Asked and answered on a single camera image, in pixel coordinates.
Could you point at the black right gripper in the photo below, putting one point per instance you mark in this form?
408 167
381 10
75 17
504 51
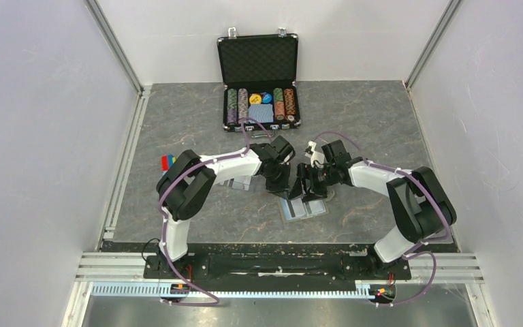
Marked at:
306 171

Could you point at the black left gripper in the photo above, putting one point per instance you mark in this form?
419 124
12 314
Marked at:
282 187

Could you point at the clear plastic card sleeve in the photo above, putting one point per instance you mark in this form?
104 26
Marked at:
241 183

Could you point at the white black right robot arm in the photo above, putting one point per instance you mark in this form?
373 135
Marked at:
421 208

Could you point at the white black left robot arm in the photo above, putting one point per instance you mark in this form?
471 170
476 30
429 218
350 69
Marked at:
184 188

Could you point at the blue playing card deck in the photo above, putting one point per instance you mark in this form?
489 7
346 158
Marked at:
262 113

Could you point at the orange brown chip stack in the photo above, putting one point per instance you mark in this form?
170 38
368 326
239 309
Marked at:
290 104

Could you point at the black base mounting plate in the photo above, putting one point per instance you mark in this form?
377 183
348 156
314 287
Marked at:
284 266

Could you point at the blue dealer button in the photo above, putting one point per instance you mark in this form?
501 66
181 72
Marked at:
266 98

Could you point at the green orange chip stack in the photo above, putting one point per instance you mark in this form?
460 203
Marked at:
279 104

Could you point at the yellow dealer button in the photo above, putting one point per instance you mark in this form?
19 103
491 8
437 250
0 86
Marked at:
255 98

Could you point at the grey purple chip stack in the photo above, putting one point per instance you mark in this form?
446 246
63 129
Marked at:
243 105

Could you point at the purple green chip stack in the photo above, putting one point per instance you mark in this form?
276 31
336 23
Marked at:
232 106

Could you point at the black poker chip case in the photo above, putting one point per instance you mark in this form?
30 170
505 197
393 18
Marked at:
259 63

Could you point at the colourful toy block stack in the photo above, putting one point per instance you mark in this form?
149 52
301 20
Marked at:
166 162

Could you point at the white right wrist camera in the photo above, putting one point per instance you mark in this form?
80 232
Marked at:
316 158

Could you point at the aluminium frame rail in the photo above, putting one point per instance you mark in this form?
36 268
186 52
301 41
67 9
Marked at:
452 268

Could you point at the white slotted cable duct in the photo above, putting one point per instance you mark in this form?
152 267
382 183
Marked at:
168 290

